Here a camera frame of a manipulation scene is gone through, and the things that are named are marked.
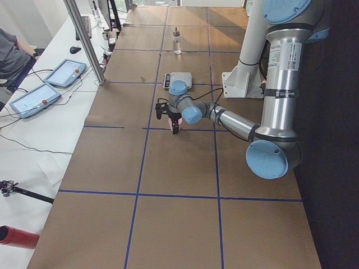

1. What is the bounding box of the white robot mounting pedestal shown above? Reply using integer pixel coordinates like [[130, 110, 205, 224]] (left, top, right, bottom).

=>
[[222, 1, 267, 98]]

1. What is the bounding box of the silver digital kitchen scale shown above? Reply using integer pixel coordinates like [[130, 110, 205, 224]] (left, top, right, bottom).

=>
[[162, 72, 194, 90]]

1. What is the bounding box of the near blue teach pendant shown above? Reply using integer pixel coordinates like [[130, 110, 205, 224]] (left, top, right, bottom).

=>
[[10, 83, 61, 119]]

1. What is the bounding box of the seated person grey shirt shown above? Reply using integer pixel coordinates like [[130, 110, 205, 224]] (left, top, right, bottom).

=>
[[1, 29, 40, 93]]

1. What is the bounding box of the far blue teach pendant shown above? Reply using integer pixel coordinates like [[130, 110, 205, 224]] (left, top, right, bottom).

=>
[[43, 59, 87, 88]]

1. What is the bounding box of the black computer mouse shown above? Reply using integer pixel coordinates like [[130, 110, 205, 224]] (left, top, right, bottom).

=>
[[69, 46, 81, 54]]

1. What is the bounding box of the black tripod leg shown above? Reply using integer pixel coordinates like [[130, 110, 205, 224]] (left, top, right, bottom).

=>
[[1, 180, 54, 204]]

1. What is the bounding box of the aluminium frame post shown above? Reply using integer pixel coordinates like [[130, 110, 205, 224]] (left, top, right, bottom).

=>
[[64, 0, 105, 85]]

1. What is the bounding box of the pink plastic cup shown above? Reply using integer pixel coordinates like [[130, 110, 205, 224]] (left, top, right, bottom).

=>
[[168, 118, 182, 131]]

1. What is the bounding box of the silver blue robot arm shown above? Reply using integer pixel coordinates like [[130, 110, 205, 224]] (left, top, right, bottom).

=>
[[155, 1, 332, 179]]

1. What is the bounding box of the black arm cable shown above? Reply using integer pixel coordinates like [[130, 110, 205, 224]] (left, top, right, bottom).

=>
[[188, 87, 225, 118]]

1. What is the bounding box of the red cylinder bottle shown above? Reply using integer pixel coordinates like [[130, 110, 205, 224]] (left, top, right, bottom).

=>
[[1, 225, 40, 249]]

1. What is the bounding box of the black keyboard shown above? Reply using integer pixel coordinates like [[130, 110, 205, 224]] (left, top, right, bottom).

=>
[[75, 16, 92, 41]]

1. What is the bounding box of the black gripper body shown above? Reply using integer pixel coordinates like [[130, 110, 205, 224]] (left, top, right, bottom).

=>
[[168, 111, 182, 123]]

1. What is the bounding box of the clear glass sauce bottle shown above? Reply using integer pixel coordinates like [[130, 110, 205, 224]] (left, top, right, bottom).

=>
[[173, 27, 182, 54]]

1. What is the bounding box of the blue teach pendant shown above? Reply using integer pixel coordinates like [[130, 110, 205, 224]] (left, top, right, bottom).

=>
[[43, 59, 87, 88], [10, 83, 61, 119]]

